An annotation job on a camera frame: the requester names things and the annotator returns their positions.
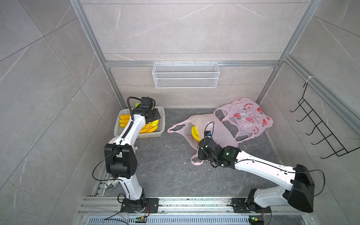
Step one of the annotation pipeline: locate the black wire hook rack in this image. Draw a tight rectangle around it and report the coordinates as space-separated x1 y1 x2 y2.
290 82 360 159

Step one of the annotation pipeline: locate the orange yellow banana bunch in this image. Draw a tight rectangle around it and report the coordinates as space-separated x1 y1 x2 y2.
118 114 131 128

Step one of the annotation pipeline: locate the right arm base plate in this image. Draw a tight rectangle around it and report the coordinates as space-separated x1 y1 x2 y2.
230 198 271 213

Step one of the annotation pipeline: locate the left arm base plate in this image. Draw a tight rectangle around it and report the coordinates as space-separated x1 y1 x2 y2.
120 198 159 213

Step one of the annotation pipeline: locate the aluminium mounting rail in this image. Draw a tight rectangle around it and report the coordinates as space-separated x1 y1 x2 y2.
74 196 318 225

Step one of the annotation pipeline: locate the pink strawberry plastic bag rear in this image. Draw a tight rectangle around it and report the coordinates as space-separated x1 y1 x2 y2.
217 97 274 143

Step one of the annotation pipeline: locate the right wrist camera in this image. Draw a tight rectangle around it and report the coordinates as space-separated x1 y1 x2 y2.
203 130 212 138

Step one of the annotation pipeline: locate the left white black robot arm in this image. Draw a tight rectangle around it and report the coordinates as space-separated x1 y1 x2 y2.
103 97 161 216

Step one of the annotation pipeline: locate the pink plastic bag front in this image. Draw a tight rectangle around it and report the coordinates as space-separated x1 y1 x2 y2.
168 114 241 169

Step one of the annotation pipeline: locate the white plastic basket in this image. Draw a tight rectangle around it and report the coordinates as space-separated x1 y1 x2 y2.
113 106 165 139

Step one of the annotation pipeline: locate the white wire mesh shelf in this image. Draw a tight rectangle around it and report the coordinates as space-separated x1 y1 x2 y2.
152 62 220 89

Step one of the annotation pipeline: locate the white plush toy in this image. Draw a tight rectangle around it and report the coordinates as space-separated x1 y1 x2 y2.
108 136 138 153

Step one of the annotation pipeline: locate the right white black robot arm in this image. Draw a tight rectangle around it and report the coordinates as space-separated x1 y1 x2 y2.
198 128 317 213

